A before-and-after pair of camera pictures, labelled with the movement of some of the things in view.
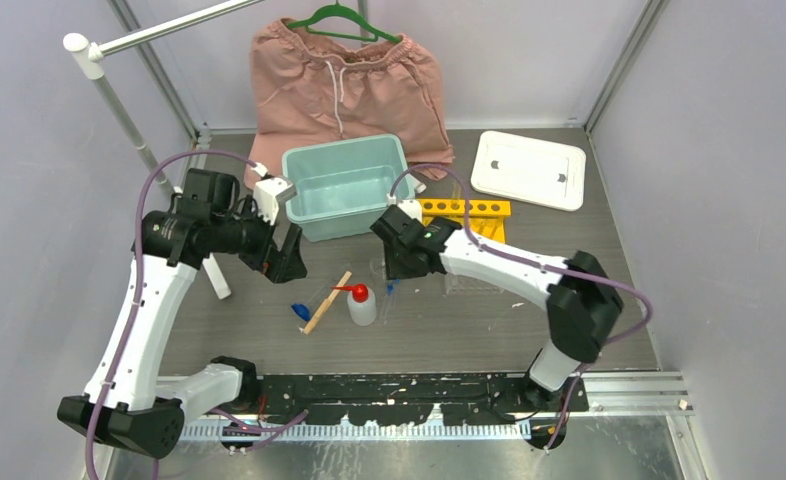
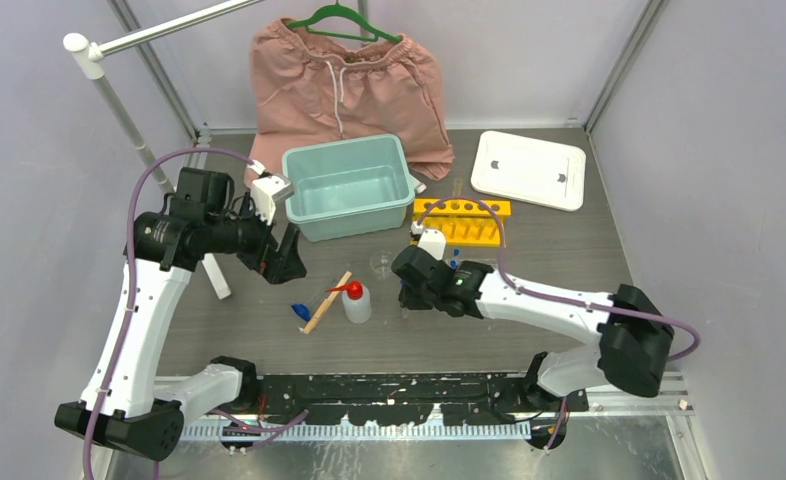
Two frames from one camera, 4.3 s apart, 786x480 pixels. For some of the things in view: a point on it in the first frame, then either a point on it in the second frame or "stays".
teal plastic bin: x=342 y=185 stays
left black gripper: x=286 y=263 stays
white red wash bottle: x=362 y=305 stays
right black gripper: x=397 y=271 to x=409 y=300
